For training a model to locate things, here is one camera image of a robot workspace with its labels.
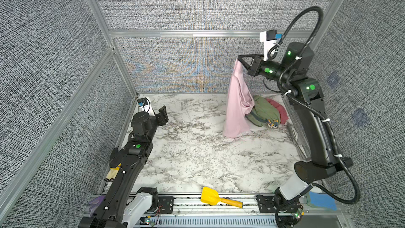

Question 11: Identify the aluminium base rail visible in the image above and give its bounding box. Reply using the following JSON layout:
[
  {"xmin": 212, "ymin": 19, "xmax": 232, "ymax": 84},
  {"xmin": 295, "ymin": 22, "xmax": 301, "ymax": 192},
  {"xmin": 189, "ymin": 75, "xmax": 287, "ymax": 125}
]
[{"xmin": 83, "ymin": 193, "xmax": 352, "ymax": 228}]

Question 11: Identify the magenta red cloth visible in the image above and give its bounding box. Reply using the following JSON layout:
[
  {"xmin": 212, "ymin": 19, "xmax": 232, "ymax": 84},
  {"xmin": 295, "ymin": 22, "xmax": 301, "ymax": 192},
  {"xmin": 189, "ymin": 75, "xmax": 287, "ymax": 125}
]
[{"xmin": 266, "ymin": 98, "xmax": 289, "ymax": 125}]

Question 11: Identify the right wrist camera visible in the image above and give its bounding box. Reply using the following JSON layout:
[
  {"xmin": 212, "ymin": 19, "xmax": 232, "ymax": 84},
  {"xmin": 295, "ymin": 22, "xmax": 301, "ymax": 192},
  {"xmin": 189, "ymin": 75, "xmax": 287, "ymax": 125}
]
[{"xmin": 259, "ymin": 30, "xmax": 282, "ymax": 61}]

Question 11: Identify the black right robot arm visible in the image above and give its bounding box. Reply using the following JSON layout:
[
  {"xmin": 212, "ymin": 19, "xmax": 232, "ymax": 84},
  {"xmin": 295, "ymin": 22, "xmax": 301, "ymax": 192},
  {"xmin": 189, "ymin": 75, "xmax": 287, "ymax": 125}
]
[{"xmin": 237, "ymin": 42, "xmax": 361, "ymax": 228}]

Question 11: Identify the olive green cloth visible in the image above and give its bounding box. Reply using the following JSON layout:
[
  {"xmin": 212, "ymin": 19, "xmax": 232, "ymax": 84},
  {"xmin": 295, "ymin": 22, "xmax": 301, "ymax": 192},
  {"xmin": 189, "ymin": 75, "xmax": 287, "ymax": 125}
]
[{"xmin": 245, "ymin": 95, "xmax": 281, "ymax": 128}]

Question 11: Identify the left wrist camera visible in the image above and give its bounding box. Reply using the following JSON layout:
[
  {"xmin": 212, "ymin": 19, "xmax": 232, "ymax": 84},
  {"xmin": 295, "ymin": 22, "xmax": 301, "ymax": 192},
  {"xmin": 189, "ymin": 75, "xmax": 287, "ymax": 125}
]
[{"xmin": 137, "ymin": 97, "xmax": 155, "ymax": 116}]

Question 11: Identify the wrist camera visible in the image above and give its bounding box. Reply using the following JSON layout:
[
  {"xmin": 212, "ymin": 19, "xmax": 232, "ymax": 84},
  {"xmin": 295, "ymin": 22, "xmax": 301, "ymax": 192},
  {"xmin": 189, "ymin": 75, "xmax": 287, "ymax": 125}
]
[
  {"xmin": 137, "ymin": 97, "xmax": 155, "ymax": 116},
  {"xmin": 259, "ymin": 30, "xmax": 282, "ymax": 61}
]

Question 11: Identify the yellow toy shovel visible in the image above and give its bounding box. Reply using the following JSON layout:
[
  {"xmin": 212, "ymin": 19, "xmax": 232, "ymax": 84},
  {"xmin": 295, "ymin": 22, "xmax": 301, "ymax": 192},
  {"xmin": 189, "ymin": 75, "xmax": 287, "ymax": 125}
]
[{"xmin": 200, "ymin": 186, "xmax": 243, "ymax": 209}]

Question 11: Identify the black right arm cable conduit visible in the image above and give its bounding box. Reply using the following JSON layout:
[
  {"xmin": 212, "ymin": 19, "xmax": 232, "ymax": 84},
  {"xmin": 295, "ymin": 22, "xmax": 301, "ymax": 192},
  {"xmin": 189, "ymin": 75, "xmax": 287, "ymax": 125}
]
[{"xmin": 277, "ymin": 6, "xmax": 361, "ymax": 205}]

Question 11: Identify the blue plastic toy piece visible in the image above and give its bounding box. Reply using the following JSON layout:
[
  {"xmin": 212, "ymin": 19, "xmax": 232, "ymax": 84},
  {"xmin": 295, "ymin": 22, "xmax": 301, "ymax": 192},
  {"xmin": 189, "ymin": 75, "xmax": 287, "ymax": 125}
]
[{"xmin": 308, "ymin": 192, "xmax": 337, "ymax": 211}]

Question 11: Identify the light pink ribbed cloth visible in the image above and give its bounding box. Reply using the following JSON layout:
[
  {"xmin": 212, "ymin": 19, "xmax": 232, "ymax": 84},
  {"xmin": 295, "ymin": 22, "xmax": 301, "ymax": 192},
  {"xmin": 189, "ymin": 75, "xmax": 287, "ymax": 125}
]
[{"xmin": 223, "ymin": 60, "xmax": 255, "ymax": 138}]

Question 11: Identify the purple toy rake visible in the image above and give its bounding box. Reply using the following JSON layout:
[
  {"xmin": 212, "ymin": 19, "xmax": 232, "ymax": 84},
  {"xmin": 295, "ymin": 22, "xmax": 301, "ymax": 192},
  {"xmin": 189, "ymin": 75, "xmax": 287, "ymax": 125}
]
[{"xmin": 88, "ymin": 195, "xmax": 105, "ymax": 217}]

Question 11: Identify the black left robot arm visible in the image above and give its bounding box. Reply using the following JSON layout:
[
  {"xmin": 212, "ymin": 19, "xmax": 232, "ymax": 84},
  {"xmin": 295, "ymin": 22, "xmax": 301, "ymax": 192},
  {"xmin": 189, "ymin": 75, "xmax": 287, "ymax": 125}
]
[{"xmin": 79, "ymin": 106, "xmax": 169, "ymax": 228}]

